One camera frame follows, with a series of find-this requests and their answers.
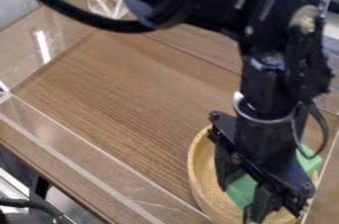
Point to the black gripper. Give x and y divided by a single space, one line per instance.
258 145

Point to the green rectangular block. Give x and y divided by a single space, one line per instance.
242 189

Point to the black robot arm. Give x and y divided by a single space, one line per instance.
286 74

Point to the brown wooden bowl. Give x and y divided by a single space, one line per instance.
213 200

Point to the black table leg bracket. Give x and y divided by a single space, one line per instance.
38 197

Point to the clear acrylic tray wall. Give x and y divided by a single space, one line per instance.
114 191

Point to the clear acrylic corner bracket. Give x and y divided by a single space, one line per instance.
109 8

